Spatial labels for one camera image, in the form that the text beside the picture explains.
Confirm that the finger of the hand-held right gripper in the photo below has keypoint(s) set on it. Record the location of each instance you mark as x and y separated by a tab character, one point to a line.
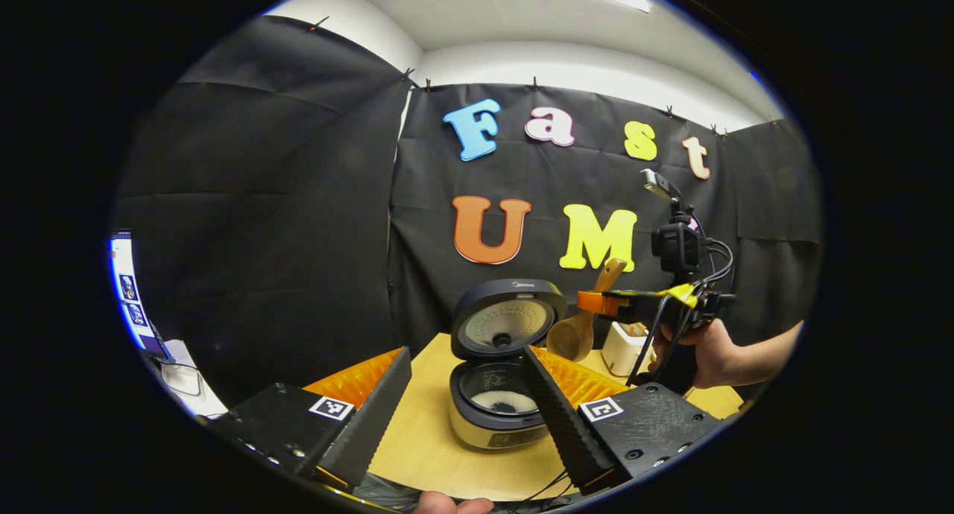
600	303

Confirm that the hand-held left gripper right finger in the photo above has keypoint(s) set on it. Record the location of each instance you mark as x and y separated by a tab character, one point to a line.
559	424

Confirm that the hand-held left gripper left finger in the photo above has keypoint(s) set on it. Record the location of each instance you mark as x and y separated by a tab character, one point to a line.
373	417

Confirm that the wooden spoon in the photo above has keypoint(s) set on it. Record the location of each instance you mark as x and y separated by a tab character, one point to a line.
570	339

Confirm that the white rice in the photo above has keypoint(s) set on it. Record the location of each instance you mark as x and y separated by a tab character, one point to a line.
503	402

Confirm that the beige rice cooker black lid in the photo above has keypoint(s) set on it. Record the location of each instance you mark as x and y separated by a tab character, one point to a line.
507	302

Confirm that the white toaster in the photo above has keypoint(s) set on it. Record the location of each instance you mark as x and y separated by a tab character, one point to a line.
618	354

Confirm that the white desktop device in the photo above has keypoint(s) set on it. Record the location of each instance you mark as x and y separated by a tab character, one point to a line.
186	380

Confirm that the computer monitor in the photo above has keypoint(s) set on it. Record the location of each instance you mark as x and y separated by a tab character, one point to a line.
130	290

